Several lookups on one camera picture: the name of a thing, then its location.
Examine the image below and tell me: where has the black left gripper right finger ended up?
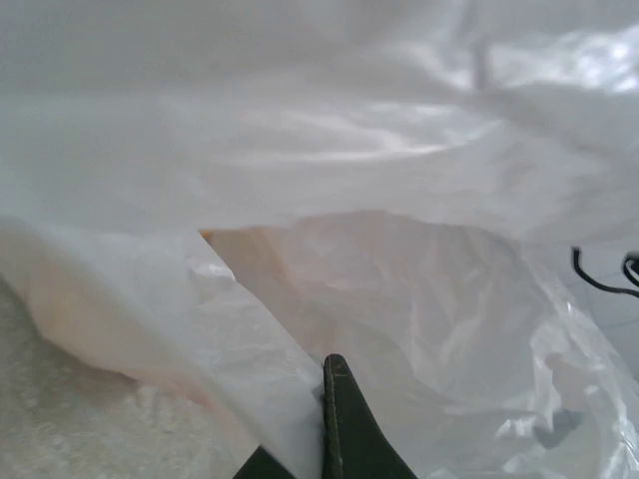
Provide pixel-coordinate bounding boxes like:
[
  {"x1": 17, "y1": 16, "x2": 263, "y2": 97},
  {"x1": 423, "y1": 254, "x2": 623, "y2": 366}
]
[{"x1": 320, "y1": 352, "x2": 418, "y2": 479}]

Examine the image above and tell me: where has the white plastic bag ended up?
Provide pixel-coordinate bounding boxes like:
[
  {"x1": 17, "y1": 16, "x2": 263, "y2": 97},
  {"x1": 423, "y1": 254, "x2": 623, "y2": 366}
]
[{"x1": 0, "y1": 0, "x2": 639, "y2": 479}]

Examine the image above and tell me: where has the thin black cable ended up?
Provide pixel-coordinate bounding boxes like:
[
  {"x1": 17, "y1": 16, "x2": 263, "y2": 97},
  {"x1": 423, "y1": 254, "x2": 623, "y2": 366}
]
[{"x1": 570, "y1": 245, "x2": 639, "y2": 296}]

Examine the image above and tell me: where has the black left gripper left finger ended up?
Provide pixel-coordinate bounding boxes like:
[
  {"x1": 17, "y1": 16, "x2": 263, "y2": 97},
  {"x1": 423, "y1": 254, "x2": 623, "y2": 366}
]
[{"x1": 233, "y1": 445, "x2": 301, "y2": 479}]

